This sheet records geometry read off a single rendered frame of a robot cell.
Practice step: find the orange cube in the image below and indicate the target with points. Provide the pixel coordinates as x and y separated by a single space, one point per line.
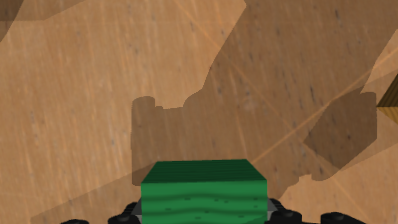
389 102

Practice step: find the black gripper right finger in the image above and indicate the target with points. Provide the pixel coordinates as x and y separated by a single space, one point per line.
280 215

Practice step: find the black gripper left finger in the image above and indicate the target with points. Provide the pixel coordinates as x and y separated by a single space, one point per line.
125 218

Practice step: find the green cube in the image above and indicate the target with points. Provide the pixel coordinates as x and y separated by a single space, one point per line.
204 192

